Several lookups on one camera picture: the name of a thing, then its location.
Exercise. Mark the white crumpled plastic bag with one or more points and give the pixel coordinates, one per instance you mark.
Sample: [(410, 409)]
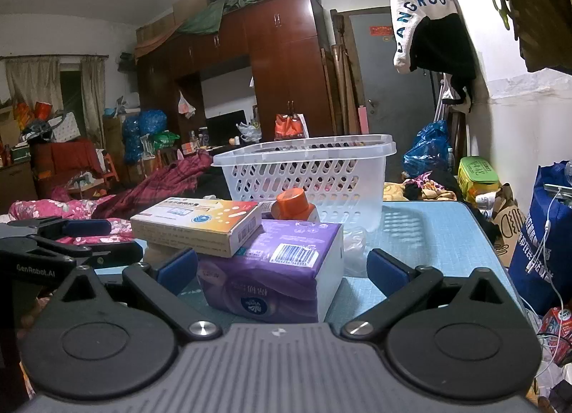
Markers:
[(248, 131)]

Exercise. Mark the white plastic basket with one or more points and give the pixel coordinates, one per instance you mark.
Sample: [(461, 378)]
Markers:
[(313, 172)]

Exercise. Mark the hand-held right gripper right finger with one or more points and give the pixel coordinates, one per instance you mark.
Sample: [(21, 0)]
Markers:
[(388, 268)]

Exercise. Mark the white hooded sweatshirt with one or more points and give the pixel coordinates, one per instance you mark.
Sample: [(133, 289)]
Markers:
[(406, 6)]

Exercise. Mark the orange capped bottle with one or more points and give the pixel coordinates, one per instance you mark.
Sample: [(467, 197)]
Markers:
[(292, 205)]

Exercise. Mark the green plastic bag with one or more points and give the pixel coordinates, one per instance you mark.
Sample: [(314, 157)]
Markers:
[(166, 139)]

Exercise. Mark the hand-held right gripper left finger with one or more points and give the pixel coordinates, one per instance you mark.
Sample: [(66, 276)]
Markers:
[(178, 268)]

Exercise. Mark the purple tissue pack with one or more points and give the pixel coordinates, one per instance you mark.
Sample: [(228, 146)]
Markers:
[(268, 270)]

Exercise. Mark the maroon plaid blanket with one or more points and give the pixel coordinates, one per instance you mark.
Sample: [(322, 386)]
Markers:
[(156, 185)]

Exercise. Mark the red carton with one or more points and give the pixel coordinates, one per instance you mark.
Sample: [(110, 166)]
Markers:
[(556, 321)]

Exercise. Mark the clear plastic bag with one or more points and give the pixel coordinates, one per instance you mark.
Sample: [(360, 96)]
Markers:
[(355, 252)]

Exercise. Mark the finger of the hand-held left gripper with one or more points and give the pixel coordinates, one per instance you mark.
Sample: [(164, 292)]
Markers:
[(116, 253), (85, 227)]

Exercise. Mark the blue plastic bag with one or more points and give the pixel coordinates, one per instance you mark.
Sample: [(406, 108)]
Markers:
[(147, 127), (429, 145)]

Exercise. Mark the pink box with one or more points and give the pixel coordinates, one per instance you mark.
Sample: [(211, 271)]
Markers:
[(363, 120)]

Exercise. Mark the white hanging plastic bag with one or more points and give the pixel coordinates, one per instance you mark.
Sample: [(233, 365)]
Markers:
[(185, 105)]

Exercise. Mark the yellow patterned cloth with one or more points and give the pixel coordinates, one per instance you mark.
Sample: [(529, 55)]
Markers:
[(395, 192)]

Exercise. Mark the olive hanging garment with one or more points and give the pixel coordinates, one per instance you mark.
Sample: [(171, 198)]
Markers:
[(540, 6)]

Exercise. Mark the white orange medicine box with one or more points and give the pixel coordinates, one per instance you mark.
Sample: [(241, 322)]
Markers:
[(192, 221)]

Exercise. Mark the brown paper bag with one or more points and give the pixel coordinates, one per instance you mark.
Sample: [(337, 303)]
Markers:
[(507, 225)]

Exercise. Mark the red door sticker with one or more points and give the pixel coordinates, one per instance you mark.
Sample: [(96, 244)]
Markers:
[(381, 31)]

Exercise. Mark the green cloth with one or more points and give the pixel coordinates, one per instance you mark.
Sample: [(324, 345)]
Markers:
[(205, 15)]

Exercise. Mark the pink floral blanket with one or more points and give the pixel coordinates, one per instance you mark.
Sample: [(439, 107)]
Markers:
[(44, 210)]

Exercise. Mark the green box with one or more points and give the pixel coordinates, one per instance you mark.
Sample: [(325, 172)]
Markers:
[(476, 169)]

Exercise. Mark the beige curtain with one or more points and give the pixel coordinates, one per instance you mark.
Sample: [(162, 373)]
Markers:
[(31, 82), (93, 96)]

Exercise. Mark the brown wooden wardrobe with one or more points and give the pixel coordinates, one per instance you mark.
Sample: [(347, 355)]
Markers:
[(286, 60)]

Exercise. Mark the red armchair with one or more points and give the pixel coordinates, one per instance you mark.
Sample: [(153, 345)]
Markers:
[(67, 156)]

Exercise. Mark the wooden planks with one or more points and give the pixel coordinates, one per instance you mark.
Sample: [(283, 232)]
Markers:
[(344, 82)]

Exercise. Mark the blue tote bag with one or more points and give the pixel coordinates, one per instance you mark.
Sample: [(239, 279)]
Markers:
[(536, 234)]

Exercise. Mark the grey door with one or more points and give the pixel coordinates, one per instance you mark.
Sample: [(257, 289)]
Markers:
[(380, 82)]

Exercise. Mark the orange red bag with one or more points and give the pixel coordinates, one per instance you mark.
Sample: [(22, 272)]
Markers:
[(289, 127)]

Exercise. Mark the black monitor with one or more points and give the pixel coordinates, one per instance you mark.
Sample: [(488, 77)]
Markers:
[(225, 127)]

